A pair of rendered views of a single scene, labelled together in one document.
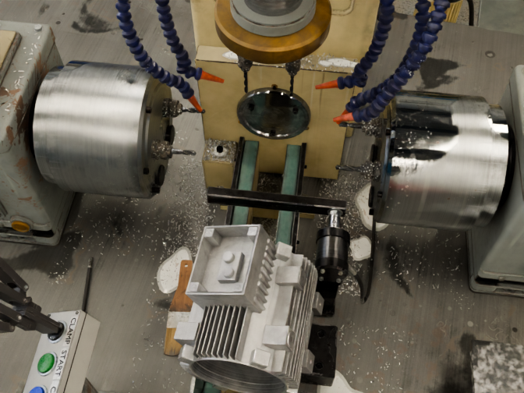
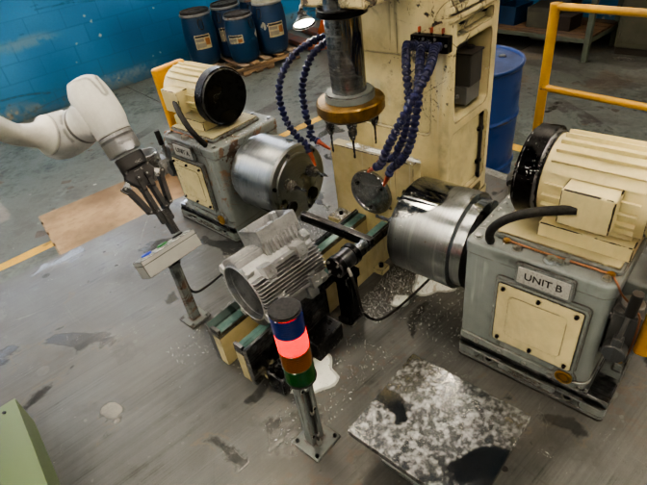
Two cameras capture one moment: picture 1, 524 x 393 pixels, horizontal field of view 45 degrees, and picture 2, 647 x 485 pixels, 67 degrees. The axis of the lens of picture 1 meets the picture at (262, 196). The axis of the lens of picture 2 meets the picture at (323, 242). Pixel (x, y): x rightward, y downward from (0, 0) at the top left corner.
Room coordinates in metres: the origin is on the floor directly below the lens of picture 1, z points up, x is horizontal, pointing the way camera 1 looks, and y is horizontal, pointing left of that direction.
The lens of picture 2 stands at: (-0.27, -0.70, 1.80)
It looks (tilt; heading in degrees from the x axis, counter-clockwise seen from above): 37 degrees down; 39
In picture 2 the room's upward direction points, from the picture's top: 9 degrees counter-clockwise
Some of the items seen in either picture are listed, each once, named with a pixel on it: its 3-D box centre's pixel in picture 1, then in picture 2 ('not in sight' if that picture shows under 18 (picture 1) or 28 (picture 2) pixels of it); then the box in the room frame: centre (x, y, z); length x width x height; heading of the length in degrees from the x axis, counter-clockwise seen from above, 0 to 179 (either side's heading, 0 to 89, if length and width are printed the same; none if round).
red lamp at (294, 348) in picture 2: not in sight; (291, 337); (0.15, -0.25, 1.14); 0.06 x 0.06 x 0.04
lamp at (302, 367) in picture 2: not in sight; (295, 353); (0.15, -0.25, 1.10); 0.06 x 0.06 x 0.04
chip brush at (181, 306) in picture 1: (182, 306); not in sight; (0.50, 0.16, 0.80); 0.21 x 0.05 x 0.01; 178
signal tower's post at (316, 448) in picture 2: not in sight; (302, 382); (0.15, -0.25, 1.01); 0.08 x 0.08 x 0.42; 83
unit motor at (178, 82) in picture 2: not in sight; (199, 127); (0.77, 0.62, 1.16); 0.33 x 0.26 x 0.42; 83
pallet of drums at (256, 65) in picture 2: not in sight; (238, 36); (4.24, 3.84, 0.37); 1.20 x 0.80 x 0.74; 160
